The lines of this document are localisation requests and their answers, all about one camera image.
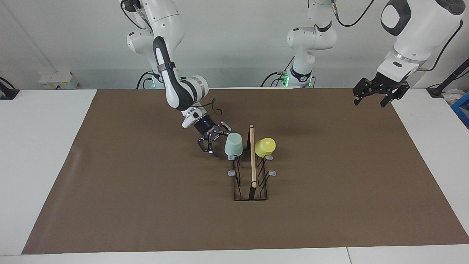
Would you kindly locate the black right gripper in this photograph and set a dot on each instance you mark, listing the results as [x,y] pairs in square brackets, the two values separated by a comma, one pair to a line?
[204,125]

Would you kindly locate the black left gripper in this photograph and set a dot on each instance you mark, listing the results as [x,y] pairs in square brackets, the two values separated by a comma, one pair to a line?
[388,84]

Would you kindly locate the light green plastic cup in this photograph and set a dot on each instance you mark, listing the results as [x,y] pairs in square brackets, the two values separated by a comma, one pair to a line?
[233,145]

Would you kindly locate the yellow plastic cup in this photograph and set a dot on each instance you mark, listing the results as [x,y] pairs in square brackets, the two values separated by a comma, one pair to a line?
[264,146]

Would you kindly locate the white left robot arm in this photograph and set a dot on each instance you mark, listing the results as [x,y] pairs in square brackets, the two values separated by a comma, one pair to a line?
[414,25]

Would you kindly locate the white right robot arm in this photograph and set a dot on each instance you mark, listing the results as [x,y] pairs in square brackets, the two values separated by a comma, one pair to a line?
[176,91]

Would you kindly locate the white plastic bag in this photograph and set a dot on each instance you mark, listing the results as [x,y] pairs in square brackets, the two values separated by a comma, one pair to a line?
[452,97]

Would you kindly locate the black stand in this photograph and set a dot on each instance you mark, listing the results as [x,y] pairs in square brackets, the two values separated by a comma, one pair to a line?
[454,75]

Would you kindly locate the blue box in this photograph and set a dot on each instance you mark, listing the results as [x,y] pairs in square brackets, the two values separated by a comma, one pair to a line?
[462,110]

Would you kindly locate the brown table mat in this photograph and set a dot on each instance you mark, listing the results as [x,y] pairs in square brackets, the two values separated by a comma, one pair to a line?
[146,220]

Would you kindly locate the white power strip box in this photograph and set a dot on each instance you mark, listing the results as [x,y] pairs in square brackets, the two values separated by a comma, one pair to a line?
[58,80]

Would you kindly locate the black clamp mount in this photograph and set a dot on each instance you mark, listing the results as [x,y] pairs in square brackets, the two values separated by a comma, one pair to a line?
[7,91]

